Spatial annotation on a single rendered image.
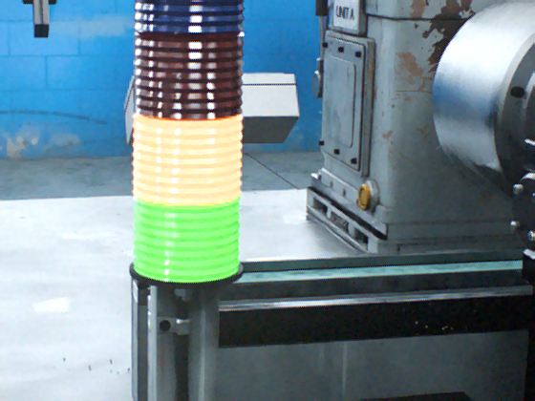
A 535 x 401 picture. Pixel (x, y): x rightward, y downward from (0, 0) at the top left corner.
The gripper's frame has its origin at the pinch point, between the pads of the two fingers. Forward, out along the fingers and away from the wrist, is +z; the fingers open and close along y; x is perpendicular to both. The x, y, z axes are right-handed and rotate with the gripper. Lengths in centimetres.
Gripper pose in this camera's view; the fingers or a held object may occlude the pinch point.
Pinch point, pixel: (39, 2)
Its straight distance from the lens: 118.7
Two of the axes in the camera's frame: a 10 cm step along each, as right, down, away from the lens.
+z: 1.0, 9.4, -3.4
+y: 9.8, -0.3, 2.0
